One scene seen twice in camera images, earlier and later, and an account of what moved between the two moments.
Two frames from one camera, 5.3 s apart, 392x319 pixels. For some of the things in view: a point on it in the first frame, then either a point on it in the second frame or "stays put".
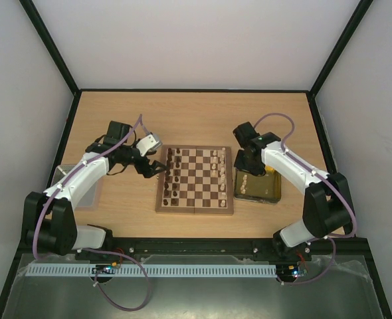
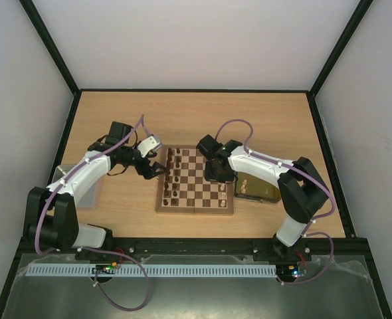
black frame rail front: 354,247 stays put
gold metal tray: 264,189 stays put
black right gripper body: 249,163 to 218,176
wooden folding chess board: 198,180 stays put
